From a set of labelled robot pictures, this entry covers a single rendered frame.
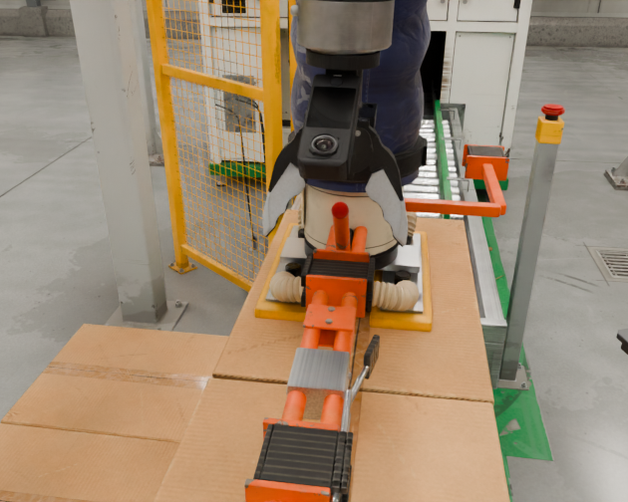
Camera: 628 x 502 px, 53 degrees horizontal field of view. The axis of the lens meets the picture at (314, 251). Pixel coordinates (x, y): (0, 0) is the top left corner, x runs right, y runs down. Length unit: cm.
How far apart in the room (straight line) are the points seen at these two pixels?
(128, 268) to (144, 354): 102
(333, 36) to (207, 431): 51
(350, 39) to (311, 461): 38
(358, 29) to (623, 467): 193
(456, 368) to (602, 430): 151
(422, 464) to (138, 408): 87
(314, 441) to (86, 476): 86
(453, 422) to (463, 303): 30
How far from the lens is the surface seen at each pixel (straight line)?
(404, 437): 83
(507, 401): 243
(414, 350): 98
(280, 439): 60
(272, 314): 103
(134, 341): 175
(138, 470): 138
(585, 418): 245
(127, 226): 258
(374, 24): 59
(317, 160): 54
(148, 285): 268
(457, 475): 80
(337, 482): 57
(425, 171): 289
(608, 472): 228
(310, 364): 70
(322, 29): 59
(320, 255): 91
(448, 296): 112
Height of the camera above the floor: 151
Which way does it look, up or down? 27 degrees down
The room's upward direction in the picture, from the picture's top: straight up
